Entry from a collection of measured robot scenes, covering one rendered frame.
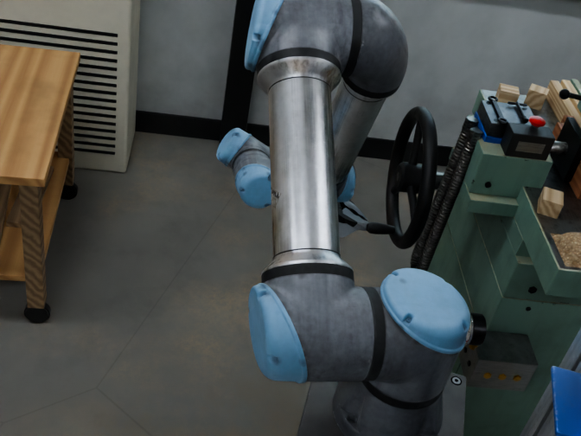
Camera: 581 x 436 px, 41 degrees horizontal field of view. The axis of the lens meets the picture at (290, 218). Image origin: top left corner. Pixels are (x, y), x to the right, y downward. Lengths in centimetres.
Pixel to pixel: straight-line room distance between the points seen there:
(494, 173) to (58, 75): 134
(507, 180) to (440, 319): 60
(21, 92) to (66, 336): 68
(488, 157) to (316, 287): 62
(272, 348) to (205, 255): 163
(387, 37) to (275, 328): 44
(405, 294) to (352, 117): 38
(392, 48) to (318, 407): 51
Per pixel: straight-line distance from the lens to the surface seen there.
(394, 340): 92
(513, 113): 151
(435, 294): 96
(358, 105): 120
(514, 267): 149
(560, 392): 69
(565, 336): 165
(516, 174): 148
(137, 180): 280
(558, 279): 135
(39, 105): 219
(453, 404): 116
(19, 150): 201
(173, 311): 232
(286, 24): 105
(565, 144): 155
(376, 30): 108
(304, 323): 89
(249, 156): 142
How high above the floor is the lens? 166
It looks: 38 degrees down
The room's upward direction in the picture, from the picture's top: 12 degrees clockwise
